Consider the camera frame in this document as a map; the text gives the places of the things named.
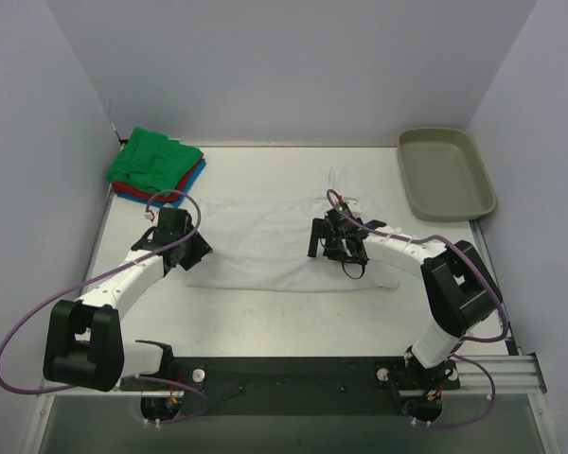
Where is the white t shirt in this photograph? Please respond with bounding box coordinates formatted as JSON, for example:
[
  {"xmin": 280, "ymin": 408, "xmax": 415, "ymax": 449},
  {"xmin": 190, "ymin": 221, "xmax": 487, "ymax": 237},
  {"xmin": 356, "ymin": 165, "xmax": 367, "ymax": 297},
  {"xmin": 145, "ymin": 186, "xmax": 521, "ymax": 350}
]
[{"xmin": 186, "ymin": 169, "xmax": 399, "ymax": 293}]

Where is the aluminium rail profile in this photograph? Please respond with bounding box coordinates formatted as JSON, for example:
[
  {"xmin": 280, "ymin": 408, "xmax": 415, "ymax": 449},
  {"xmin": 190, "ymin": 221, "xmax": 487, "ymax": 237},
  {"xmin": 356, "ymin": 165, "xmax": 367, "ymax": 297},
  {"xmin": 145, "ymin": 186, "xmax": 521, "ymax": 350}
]
[{"xmin": 37, "ymin": 352, "xmax": 548, "ymax": 397}]

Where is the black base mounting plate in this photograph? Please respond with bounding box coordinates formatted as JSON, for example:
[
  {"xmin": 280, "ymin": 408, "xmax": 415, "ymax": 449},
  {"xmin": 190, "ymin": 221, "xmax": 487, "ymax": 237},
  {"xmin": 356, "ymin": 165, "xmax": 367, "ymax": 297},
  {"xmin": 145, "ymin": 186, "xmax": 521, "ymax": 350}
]
[{"xmin": 117, "ymin": 357, "xmax": 463, "ymax": 425}]

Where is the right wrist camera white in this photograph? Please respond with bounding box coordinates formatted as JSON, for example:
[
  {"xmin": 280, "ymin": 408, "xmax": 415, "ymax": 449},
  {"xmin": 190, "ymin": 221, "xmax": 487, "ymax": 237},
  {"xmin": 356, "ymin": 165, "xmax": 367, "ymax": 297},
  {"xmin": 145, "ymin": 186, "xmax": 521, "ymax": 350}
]
[{"xmin": 344, "ymin": 199, "xmax": 362, "ymax": 218}]

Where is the green t shirt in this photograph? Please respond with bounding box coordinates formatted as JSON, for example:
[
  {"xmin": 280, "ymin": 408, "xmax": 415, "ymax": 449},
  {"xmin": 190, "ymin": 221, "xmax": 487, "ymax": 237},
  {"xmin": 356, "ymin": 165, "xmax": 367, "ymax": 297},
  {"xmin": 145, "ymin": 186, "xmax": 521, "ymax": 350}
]
[{"xmin": 107, "ymin": 127, "xmax": 204, "ymax": 194}]

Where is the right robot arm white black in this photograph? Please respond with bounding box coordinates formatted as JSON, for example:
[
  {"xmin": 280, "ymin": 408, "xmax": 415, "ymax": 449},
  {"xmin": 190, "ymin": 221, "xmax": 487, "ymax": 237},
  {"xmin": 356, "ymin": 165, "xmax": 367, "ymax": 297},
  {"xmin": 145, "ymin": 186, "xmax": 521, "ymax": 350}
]
[{"xmin": 308, "ymin": 204, "xmax": 505, "ymax": 374}]

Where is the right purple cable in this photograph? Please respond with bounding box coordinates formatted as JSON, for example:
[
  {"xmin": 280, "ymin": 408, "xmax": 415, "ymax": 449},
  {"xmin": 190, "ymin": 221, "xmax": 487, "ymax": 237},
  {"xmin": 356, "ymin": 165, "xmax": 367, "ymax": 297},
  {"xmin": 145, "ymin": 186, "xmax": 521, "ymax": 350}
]
[{"xmin": 325, "ymin": 188, "xmax": 510, "ymax": 429}]

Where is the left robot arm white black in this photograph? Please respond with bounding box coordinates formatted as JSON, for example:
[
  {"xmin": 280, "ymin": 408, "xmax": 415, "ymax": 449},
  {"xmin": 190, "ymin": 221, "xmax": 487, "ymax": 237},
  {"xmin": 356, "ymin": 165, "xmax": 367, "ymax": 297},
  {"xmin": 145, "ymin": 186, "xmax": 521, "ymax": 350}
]
[{"xmin": 43, "ymin": 208, "xmax": 212, "ymax": 392}]

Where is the red t shirt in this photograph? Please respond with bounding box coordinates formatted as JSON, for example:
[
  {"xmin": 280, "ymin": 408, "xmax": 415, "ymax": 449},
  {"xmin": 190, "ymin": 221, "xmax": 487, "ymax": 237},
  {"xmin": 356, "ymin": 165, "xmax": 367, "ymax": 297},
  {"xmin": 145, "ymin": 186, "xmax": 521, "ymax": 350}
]
[{"xmin": 112, "ymin": 158, "xmax": 205, "ymax": 202}]

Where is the blue t shirt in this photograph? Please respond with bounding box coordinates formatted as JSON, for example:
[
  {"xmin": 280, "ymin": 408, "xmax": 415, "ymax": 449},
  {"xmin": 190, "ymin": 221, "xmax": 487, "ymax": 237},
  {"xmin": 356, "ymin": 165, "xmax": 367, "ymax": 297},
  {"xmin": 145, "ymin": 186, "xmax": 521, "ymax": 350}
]
[{"xmin": 112, "ymin": 159, "xmax": 206, "ymax": 207}]

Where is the grey plastic tray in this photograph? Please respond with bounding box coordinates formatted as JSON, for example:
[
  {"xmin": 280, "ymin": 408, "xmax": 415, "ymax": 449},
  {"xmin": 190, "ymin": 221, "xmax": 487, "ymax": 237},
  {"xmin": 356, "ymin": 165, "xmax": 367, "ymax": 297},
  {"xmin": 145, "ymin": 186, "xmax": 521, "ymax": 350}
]
[{"xmin": 398, "ymin": 127, "xmax": 497, "ymax": 222}]

